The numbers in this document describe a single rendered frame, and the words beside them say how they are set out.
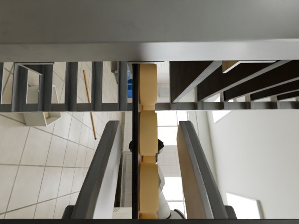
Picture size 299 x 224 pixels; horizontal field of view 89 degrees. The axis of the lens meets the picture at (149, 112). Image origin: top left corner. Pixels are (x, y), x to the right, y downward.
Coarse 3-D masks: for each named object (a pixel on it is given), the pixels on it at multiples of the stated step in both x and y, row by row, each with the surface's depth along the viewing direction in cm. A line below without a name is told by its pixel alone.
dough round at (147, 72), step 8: (144, 64) 16; (152, 64) 16; (144, 72) 16; (152, 72) 16; (144, 80) 16; (152, 80) 16; (144, 88) 16; (152, 88) 16; (144, 96) 16; (152, 96) 16; (144, 104) 17; (152, 104) 18
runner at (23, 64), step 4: (20, 64) 12; (24, 64) 13; (28, 64) 13; (32, 64) 14; (36, 64) 14; (40, 64) 15; (28, 68) 13; (32, 68) 14; (36, 68) 14; (40, 68) 15; (36, 72) 14; (40, 72) 15
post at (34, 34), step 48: (0, 0) 9; (48, 0) 9; (96, 0) 9; (144, 0) 9; (192, 0) 9; (240, 0) 9; (288, 0) 9; (0, 48) 10; (48, 48) 10; (96, 48) 10; (144, 48) 10; (192, 48) 10; (240, 48) 10; (288, 48) 10
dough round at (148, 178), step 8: (144, 168) 16; (152, 168) 16; (144, 176) 15; (152, 176) 15; (144, 184) 14; (152, 184) 14; (144, 192) 14; (152, 192) 14; (144, 200) 14; (152, 200) 14; (144, 208) 14; (152, 208) 14
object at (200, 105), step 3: (195, 87) 53; (195, 90) 53; (195, 93) 53; (195, 96) 54; (195, 99) 54; (195, 102) 54; (198, 102) 54; (201, 102) 54; (195, 105) 54; (198, 105) 54; (201, 105) 54; (195, 108) 54; (198, 108) 54; (201, 108) 54
